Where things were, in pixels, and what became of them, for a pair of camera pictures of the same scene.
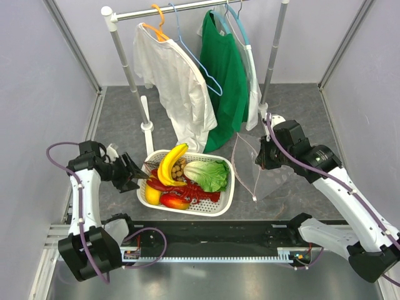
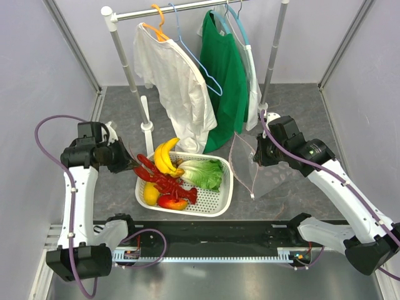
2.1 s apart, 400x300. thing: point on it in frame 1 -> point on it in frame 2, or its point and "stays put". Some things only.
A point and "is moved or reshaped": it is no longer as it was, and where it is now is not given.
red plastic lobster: (190, 192) is moved or reshaped
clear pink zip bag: (258, 182) stays put
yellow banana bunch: (164, 172) -> (163, 159)
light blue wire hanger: (220, 94) stays put
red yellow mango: (172, 201) stays put
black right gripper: (262, 159) stays put
